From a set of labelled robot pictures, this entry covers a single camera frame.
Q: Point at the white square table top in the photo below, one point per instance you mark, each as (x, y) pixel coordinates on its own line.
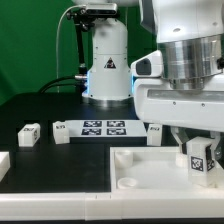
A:
(149, 168)

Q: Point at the white front fence rail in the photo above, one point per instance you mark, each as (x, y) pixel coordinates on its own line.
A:
(107, 206)

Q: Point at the white left fence rail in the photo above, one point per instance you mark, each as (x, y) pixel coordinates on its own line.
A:
(4, 164)

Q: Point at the white fence rail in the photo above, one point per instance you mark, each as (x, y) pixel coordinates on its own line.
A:
(4, 164)
(107, 206)

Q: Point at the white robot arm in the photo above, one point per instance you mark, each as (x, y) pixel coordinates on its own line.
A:
(184, 87)

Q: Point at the silver camera on stand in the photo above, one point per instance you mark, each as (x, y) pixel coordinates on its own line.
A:
(101, 8)

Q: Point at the white sheet with markers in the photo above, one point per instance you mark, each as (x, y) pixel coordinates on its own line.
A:
(106, 128)

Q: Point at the black camera stand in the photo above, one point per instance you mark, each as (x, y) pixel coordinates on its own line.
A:
(82, 23)

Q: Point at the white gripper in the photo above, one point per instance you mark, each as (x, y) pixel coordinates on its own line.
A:
(156, 102)

